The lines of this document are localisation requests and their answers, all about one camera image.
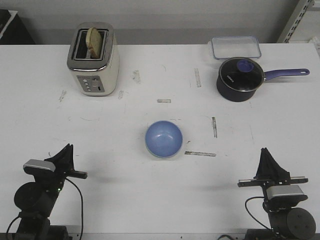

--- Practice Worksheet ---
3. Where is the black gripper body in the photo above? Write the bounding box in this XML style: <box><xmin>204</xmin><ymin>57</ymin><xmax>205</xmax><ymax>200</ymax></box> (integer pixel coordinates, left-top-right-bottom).
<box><xmin>237</xmin><ymin>176</ymin><xmax>308</xmax><ymax>188</ymax></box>
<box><xmin>43</xmin><ymin>165</ymin><xmax>88</xmax><ymax>184</ymax></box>

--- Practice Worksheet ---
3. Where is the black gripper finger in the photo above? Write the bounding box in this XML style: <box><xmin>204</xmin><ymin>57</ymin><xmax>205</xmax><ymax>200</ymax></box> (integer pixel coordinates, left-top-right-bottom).
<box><xmin>65</xmin><ymin>144</ymin><xmax>74</xmax><ymax>172</ymax></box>
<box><xmin>254</xmin><ymin>147</ymin><xmax>270</xmax><ymax>180</ymax></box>
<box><xmin>45</xmin><ymin>146</ymin><xmax>66</xmax><ymax>167</ymax></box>
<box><xmin>267</xmin><ymin>149</ymin><xmax>290</xmax><ymax>181</ymax></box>

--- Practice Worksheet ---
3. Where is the green bowl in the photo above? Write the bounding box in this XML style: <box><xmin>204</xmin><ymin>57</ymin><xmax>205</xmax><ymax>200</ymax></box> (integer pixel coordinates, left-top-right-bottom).
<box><xmin>145</xmin><ymin>145</ymin><xmax>182</xmax><ymax>159</ymax></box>

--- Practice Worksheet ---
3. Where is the blue bowl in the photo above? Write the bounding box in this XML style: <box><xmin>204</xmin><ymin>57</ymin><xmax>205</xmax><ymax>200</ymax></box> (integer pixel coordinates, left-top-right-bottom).
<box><xmin>144</xmin><ymin>120</ymin><xmax>183</xmax><ymax>148</ymax></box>

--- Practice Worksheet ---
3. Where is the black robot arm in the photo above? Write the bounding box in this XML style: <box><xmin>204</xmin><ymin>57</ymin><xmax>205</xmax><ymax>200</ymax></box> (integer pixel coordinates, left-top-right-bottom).
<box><xmin>237</xmin><ymin>147</ymin><xmax>316</xmax><ymax>240</ymax></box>
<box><xmin>5</xmin><ymin>144</ymin><xmax>88</xmax><ymax>240</ymax></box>

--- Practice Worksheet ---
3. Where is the dark blue saucepan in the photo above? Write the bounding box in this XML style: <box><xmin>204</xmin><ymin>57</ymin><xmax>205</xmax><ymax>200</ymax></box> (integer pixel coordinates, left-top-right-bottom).
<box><xmin>216</xmin><ymin>57</ymin><xmax>310</xmax><ymax>102</ymax></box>

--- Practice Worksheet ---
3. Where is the glass pot lid blue knob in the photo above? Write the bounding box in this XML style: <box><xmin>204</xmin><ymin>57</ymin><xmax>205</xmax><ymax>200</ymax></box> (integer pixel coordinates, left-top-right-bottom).
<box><xmin>219</xmin><ymin>57</ymin><xmax>265</xmax><ymax>92</ymax></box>

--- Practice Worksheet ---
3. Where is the cream two-slot toaster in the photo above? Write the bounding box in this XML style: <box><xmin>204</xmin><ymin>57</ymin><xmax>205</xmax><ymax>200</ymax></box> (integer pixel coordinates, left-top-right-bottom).
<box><xmin>67</xmin><ymin>22</ymin><xmax>120</xmax><ymax>97</ymax></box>

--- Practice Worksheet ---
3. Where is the toast slice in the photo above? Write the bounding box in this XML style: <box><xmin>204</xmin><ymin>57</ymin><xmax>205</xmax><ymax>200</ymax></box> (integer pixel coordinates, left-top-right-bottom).
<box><xmin>85</xmin><ymin>27</ymin><xmax>103</xmax><ymax>59</ymax></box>

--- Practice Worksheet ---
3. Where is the clear plastic food container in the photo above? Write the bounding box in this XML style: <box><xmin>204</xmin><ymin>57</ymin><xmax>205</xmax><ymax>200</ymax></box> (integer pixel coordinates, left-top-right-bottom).
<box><xmin>207</xmin><ymin>36</ymin><xmax>262</xmax><ymax>60</ymax></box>

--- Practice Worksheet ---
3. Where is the white slotted shelf rack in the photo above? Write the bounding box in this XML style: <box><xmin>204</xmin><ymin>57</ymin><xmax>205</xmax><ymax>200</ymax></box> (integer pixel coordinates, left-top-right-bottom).
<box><xmin>276</xmin><ymin>0</ymin><xmax>320</xmax><ymax>43</ymax></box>

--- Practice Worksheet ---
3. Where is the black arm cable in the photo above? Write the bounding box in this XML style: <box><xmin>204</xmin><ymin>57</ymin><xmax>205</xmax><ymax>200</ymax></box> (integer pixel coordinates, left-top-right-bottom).
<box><xmin>6</xmin><ymin>177</ymin><xmax>84</xmax><ymax>240</ymax></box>
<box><xmin>244</xmin><ymin>196</ymin><xmax>283</xmax><ymax>237</ymax></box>

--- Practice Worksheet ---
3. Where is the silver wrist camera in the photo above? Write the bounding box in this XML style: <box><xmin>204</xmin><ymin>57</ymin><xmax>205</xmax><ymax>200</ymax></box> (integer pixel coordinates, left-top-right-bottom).
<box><xmin>23</xmin><ymin>159</ymin><xmax>56</xmax><ymax>172</ymax></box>
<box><xmin>266</xmin><ymin>184</ymin><xmax>308</xmax><ymax>201</ymax></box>

